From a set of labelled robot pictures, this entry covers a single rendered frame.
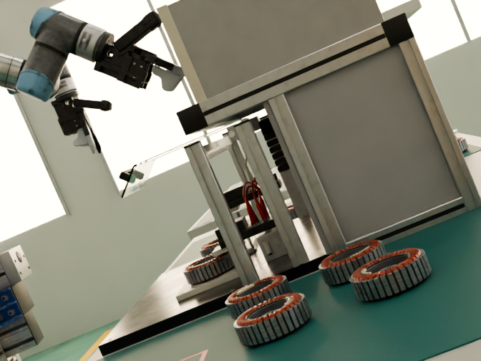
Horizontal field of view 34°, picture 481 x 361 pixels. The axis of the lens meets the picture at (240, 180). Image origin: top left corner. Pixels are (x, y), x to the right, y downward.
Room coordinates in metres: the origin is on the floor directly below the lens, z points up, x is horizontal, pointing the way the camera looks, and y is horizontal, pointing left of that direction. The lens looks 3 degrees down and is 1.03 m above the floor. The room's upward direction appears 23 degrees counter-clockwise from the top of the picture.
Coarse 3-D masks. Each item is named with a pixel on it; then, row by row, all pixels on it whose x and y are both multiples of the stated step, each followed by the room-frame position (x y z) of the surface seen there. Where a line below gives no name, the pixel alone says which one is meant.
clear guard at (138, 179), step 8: (240, 120) 1.77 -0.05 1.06; (224, 128) 1.79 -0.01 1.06; (200, 136) 1.78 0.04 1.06; (208, 136) 1.96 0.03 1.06; (184, 144) 1.78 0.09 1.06; (168, 152) 1.79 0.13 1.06; (144, 160) 1.80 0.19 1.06; (152, 160) 2.00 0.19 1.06; (136, 168) 1.83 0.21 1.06; (144, 168) 1.93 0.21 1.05; (136, 176) 1.87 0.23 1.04; (144, 176) 1.97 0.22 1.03; (128, 184) 1.81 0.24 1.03; (136, 184) 1.91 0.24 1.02; (144, 184) 2.02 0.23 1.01; (128, 192) 1.85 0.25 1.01
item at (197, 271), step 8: (208, 256) 1.68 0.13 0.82; (216, 256) 1.62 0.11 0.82; (224, 256) 1.61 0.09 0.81; (192, 264) 1.66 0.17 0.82; (200, 264) 1.60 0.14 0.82; (208, 264) 1.59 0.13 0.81; (216, 264) 1.59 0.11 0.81; (224, 264) 1.60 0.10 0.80; (232, 264) 1.61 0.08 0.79; (184, 272) 1.62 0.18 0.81; (192, 272) 1.60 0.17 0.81; (200, 272) 1.59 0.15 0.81; (208, 272) 1.59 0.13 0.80; (216, 272) 1.59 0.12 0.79; (224, 272) 1.60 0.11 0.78; (192, 280) 1.61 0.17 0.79; (200, 280) 1.60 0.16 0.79; (208, 280) 1.59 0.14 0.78
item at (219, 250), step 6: (270, 216) 1.65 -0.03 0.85; (240, 222) 1.60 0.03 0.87; (246, 222) 1.65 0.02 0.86; (258, 222) 1.64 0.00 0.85; (264, 222) 1.59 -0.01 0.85; (270, 222) 1.59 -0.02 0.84; (216, 228) 1.63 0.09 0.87; (240, 228) 1.60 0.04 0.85; (246, 228) 1.61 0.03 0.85; (252, 228) 1.59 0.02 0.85; (258, 228) 1.59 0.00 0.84; (264, 228) 1.59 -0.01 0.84; (270, 228) 1.59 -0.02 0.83; (216, 234) 1.61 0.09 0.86; (246, 234) 1.60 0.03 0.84; (252, 234) 1.59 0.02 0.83; (222, 240) 1.60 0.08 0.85; (222, 246) 1.60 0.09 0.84; (216, 252) 1.61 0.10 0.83; (222, 252) 1.61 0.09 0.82
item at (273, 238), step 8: (264, 232) 1.63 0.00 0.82; (272, 232) 1.59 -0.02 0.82; (264, 240) 1.59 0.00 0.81; (272, 240) 1.59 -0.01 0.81; (280, 240) 1.59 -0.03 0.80; (264, 248) 1.59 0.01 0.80; (272, 248) 1.59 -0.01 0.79; (280, 248) 1.59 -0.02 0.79; (264, 256) 1.59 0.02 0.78; (272, 256) 1.59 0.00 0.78; (280, 256) 1.59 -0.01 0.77
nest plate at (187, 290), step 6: (234, 270) 1.59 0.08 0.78; (222, 276) 1.57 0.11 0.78; (228, 276) 1.56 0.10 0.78; (234, 276) 1.56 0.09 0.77; (186, 282) 1.70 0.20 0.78; (204, 282) 1.60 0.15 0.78; (210, 282) 1.57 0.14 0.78; (216, 282) 1.57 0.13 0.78; (222, 282) 1.57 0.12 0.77; (186, 288) 1.62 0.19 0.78; (192, 288) 1.59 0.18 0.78; (198, 288) 1.57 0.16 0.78; (204, 288) 1.57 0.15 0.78; (210, 288) 1.57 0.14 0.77; (180, 294) 1.58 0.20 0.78; (186, 294) 1.58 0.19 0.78; (192, 294) 1.57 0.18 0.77; (180, 300) 1.58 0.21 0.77
